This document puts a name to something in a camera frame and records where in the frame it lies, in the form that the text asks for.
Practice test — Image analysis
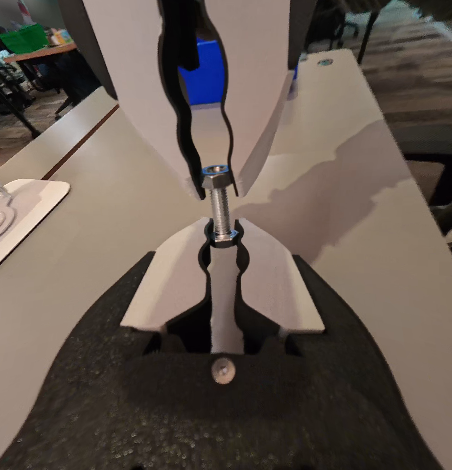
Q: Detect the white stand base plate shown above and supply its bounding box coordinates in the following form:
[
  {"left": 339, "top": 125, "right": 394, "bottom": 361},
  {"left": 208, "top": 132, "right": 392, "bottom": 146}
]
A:
[{"left": 0, "top": 179, "right": 71, "bottom": 273}]

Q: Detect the wooden-top office desk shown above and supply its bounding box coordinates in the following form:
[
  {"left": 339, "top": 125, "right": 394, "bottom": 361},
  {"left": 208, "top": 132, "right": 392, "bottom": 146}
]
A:
[{"left": 3, "top": 42, "right": 79, "bottom": 92}]

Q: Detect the silver hex bolt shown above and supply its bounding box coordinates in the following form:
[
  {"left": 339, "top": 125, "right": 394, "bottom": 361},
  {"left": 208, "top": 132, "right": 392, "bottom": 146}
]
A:
[{"left": 210, "top": 187, "right": 238, "bottom": 248}]

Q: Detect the blue plastic bin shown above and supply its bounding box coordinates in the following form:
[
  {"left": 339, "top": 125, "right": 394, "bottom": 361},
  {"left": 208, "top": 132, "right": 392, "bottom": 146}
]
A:
[{"left": 178, "top": 37, "right": 299, "bottom": 106}]

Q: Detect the green plastic crate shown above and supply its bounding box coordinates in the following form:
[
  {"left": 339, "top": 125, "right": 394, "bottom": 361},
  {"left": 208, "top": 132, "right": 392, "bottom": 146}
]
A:
[{"left": 0, "top": 24, "right": 50, "bottom": 52}]

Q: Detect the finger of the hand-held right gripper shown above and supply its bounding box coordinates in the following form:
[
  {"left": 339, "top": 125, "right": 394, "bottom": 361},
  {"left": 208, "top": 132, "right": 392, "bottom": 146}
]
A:
[
  {"left": 206, "top": 0, "right": 296, "bottom": 198},
  {"left": 83, "top": 0, "right": 207, "bottom": 201}
]

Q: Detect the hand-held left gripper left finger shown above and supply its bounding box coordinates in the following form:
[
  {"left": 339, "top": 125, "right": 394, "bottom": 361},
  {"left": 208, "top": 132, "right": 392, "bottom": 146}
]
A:
[{"left": 119, "top": 217, "right": 213, "bottom": 353}]

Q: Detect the silver hex nut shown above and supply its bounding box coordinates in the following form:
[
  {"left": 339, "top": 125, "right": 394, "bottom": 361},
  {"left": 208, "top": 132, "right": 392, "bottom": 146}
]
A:
[{"left": 201, "top": 165, "right": 232, "bottom": 189}]

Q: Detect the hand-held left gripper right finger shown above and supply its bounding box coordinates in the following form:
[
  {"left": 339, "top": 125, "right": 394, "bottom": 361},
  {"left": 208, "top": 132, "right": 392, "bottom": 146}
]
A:
[{"left": 234, "top": 218, "right": 326, "bottom": 353}]

